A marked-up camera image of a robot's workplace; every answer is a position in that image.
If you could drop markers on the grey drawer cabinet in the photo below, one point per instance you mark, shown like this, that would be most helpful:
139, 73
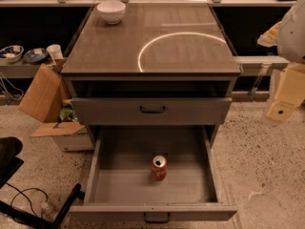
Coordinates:
158, 50

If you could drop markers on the dark blue plate bowl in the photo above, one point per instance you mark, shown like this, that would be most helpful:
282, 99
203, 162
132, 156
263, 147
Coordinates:
36, 56

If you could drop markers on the open middle drawer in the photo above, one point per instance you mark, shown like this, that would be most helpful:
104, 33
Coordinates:
121, 185

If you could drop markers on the red coke can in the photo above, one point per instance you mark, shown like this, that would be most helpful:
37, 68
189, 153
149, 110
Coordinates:
159, 167

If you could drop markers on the white box under flap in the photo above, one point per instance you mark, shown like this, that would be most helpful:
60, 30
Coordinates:
73, 143

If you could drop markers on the white paper cup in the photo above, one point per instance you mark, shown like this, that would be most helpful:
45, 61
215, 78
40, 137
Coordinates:
55, 52

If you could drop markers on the white ceramic bowl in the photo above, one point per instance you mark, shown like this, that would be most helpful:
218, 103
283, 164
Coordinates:
111, 11

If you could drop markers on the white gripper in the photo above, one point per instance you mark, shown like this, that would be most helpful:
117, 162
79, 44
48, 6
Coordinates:
293, 37

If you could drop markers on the green snack bag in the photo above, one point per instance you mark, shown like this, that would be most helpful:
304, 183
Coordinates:
68, 115

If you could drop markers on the top drawer with handle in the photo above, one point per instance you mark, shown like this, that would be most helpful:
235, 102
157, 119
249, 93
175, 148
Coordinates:
151, 111

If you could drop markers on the blue patterned bowl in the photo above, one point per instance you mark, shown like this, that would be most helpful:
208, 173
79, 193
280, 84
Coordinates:
11, 54

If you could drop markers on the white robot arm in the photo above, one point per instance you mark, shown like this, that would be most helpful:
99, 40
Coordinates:
288, 36

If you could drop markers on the brown cardboard box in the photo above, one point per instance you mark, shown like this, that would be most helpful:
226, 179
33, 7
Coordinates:
43, 101

